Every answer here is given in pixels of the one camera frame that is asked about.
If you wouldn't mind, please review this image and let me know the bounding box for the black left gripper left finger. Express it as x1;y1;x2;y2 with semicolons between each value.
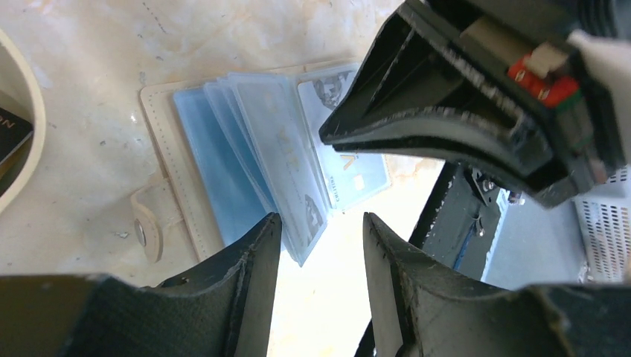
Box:
64;213;282;356

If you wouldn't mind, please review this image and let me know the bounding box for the beige card holder wallet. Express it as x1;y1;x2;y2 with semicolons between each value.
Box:
132;59;391;264

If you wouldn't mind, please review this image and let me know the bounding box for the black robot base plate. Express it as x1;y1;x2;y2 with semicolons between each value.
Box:
352;162;509;357

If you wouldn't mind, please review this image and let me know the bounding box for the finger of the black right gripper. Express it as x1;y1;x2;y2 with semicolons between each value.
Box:
335;1;522;129

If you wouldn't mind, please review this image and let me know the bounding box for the silver white credit card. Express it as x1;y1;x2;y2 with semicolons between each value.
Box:
296;64;391;212

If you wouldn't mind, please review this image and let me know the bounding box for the black VIP front card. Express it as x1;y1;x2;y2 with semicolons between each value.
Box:
1;108;33;170

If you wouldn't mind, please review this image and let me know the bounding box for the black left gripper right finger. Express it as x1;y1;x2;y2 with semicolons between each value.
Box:
363;213;572;356

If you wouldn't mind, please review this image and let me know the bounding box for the aluminium frame rail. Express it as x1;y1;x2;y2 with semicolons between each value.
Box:
572;165;630;283

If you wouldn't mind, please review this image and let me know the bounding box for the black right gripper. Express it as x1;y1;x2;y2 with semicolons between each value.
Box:
319;1;630;208

